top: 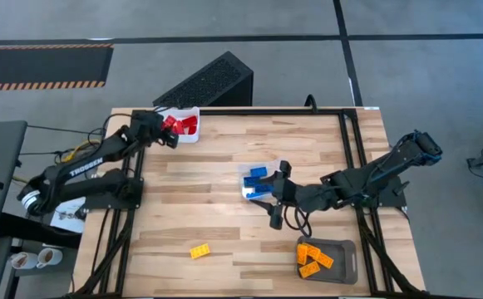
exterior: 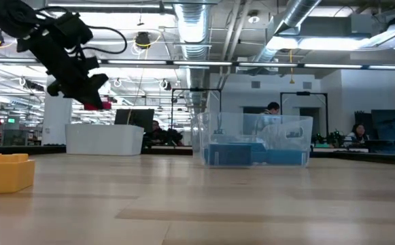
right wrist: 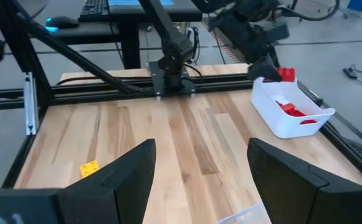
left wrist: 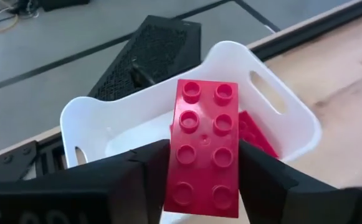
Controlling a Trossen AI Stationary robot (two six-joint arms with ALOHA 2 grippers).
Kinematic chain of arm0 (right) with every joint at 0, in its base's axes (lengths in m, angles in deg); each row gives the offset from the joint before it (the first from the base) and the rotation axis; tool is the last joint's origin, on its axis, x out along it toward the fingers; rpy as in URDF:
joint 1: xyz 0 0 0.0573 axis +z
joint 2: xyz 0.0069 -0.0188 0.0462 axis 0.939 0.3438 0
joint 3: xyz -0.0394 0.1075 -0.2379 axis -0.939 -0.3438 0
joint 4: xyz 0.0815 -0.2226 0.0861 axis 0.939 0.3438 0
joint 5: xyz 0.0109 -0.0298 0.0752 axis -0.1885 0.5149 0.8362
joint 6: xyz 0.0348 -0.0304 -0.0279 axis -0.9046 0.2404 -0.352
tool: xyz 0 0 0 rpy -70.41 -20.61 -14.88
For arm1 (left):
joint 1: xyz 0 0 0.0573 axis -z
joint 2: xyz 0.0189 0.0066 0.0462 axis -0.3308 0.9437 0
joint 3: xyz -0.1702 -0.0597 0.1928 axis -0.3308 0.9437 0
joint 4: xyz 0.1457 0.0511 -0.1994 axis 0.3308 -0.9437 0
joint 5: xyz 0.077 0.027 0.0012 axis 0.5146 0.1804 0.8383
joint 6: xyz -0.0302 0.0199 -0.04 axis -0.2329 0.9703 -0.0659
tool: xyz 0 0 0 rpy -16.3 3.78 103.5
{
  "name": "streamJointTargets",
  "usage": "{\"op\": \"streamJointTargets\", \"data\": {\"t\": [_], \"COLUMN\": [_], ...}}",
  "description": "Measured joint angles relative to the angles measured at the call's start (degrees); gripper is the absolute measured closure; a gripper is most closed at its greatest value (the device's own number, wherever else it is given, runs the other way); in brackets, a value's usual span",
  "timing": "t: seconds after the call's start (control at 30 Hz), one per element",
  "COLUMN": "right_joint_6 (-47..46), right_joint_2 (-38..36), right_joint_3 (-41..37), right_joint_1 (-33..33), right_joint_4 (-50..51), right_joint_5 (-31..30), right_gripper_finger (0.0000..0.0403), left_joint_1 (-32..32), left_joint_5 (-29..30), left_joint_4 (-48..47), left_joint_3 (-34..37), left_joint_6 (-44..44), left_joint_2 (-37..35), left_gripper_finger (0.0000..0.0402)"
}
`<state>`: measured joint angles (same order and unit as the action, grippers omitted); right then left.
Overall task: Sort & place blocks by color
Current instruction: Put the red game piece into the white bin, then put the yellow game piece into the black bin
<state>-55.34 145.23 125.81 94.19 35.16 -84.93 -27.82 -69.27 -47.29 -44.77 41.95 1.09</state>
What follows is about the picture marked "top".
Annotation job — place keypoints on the white mug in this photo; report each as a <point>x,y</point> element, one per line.
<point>50,257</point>
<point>24,261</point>

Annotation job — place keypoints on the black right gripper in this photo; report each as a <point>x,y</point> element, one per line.
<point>287,193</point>

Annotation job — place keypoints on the grey desk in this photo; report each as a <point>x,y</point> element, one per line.
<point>4,166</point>

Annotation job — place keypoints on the clear plastic bin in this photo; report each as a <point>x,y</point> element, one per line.
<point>244,169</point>

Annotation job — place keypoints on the black hazard-striped floor mat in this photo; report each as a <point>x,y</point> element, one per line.
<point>37,64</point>

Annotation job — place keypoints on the grey plastic tray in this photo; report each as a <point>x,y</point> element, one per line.
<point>343,257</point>

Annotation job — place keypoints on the black aluminium table frame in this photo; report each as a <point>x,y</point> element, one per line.
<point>266,112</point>

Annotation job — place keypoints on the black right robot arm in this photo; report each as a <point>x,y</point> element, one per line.
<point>361,182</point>

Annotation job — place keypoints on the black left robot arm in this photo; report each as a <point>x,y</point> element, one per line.
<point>83,166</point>

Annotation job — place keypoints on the white printed paper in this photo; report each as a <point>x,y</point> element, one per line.
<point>68,218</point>

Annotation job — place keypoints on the dark low side table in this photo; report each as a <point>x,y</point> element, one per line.
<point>64,270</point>

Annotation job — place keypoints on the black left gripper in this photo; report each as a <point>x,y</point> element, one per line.
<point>149,126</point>

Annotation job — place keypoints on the white plastic bin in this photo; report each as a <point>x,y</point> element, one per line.
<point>189,139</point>

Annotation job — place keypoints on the black perforated box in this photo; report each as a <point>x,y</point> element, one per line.
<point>208,83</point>

